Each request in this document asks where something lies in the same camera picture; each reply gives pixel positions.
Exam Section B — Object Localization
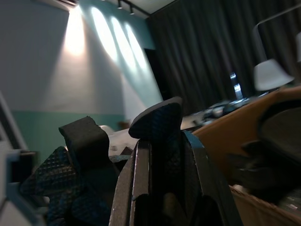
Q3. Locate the black track light rail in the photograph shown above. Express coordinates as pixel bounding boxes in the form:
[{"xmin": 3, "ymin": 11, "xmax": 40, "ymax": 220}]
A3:
[{"xmin": 116, "ymin": 0, "xmax": 151, "ymax": 17}]

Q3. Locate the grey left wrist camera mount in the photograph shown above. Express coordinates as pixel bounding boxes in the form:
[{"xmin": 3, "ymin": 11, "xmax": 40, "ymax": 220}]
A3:
[{"xmin": 0, "ymin": 90, "xmax": 47, "ymax": 226}]

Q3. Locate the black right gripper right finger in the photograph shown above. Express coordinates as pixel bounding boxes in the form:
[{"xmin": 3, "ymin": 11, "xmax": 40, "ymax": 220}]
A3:
[{"xmin": 183, "ymin": 130, "xmax": 243, "ymax": 226}]

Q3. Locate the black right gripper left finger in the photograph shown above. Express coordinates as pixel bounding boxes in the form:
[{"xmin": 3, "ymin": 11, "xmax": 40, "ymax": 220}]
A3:
[{"xmin": 109, "ymin": 139, "xmax": 152, "ymax": 226}]

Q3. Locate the white lamp shade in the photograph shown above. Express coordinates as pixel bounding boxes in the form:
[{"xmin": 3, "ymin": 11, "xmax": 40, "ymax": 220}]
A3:
[{"xmin": 253, "ymin": 58, "xmax": 295, "ymax": 92}]

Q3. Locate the black foam scrap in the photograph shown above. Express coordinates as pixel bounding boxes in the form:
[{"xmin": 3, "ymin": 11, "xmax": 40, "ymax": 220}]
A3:
[{"xmin": 227, "ymin": 100, "xmax": 301, "ymax": 204}]

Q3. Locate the large brown cardboard box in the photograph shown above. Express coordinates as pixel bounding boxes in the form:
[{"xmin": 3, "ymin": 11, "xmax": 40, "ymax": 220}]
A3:
[{"xmin": 191, "ymin": 86, "xmax": 301, "ymax": 226}]

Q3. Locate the dark grey curtain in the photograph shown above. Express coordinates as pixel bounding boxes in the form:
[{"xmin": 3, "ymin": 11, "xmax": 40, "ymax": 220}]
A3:
[{"xmin": 145, "ymin": 0, "xmax": 301, "ymax": 118}]

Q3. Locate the clear glass bottle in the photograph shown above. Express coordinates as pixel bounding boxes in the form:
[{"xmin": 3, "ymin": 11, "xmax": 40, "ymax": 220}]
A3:
[{"xmin": 229, "ymin": 72, "xmax": 243, "ymax": 100}]

